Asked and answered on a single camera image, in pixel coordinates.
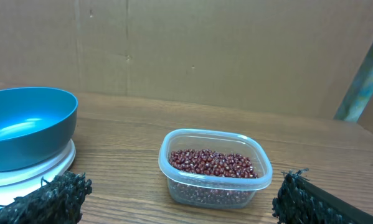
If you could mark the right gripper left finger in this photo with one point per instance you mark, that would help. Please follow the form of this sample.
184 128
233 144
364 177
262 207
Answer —
58 201

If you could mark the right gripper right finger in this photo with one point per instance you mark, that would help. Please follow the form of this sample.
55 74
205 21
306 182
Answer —
300 202

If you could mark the white digital kitchen scale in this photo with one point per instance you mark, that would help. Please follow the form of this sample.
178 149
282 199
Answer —
19 183

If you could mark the teal blue bowl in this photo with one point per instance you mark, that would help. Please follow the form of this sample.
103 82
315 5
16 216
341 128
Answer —
36 123

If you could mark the clear plastic container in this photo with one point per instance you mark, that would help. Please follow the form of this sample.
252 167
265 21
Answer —
224 142

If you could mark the red adzuki beans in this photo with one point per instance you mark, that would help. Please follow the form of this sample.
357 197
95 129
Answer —
212 163

